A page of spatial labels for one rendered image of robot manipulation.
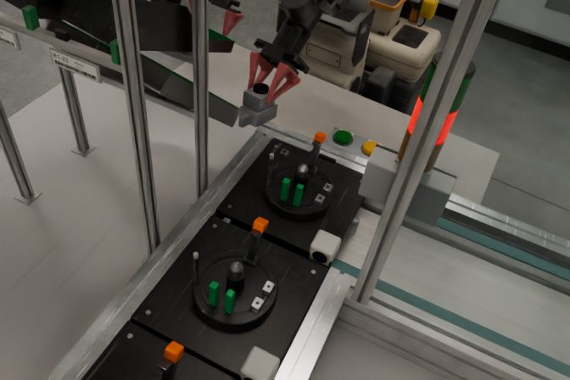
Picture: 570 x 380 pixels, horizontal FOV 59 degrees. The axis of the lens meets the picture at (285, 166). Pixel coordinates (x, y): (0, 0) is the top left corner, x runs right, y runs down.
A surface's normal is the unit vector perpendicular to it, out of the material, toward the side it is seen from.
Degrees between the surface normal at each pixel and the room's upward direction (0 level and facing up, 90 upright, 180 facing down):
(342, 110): 0
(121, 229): 0
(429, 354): 90
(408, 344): 90
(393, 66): 90
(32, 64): 0
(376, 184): 90
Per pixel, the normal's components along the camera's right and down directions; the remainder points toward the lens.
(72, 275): 0.11, -0.71
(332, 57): -0.51, 0.66
